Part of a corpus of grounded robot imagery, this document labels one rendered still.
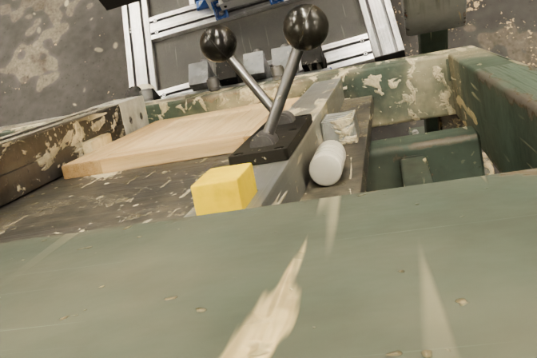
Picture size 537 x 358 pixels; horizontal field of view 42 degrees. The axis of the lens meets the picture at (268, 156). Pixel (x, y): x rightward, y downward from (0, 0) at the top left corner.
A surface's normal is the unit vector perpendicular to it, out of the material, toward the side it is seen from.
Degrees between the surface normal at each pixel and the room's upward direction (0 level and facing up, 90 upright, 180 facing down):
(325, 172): 34
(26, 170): 90
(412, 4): 90
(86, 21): 0
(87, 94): 0
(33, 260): 56
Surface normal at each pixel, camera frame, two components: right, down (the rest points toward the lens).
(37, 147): 0.97, -0.15
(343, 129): -0.16, 0.17
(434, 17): 0.07, 0.92
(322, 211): -0.18, -0.97
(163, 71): -0.23, -0.37
